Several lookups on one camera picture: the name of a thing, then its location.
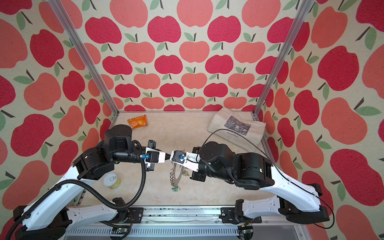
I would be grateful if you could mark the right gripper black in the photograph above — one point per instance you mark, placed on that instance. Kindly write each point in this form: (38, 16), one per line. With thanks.
(196, 177)

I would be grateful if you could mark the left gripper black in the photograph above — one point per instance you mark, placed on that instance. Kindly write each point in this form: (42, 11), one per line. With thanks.
(152, 143)

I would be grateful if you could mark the metal ring plate with keyrings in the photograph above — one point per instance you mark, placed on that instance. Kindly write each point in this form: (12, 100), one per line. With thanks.
(176, 173)

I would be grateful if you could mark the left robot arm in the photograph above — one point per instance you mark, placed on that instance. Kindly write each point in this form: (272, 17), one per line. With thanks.
(48, 218)

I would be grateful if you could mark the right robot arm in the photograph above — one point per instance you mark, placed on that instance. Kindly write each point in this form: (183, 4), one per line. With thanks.
(297, 202)

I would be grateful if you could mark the orange snack packet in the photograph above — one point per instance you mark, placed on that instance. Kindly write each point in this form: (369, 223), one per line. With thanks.
(138, 122)

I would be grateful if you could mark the yellow white tin can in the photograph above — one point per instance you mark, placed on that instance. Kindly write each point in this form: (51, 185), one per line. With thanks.
(112, 181)

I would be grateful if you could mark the canvas Monet tote bag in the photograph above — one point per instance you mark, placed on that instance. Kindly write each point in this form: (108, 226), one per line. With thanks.
(245, 134)

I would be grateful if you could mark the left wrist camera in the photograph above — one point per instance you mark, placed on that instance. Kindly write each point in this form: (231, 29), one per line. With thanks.
(154, 156)

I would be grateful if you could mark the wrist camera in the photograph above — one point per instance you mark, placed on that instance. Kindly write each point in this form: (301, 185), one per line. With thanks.
(154, 156)
(183, 159)

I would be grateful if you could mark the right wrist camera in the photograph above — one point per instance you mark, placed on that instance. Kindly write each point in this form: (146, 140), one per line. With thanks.
(183, 159)

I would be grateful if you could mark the front aluminium rail base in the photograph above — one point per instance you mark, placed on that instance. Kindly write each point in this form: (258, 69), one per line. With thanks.
(169, 222)

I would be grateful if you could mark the left aluminium frame post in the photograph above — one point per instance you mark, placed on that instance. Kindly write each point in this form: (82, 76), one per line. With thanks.
(71, 31)

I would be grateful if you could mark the aluminium frame post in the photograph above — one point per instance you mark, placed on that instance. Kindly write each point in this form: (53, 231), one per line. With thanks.
(298, 21)
(71, 31)

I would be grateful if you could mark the right aluminium frame post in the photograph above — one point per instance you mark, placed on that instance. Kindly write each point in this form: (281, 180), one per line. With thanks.
(298, 21)

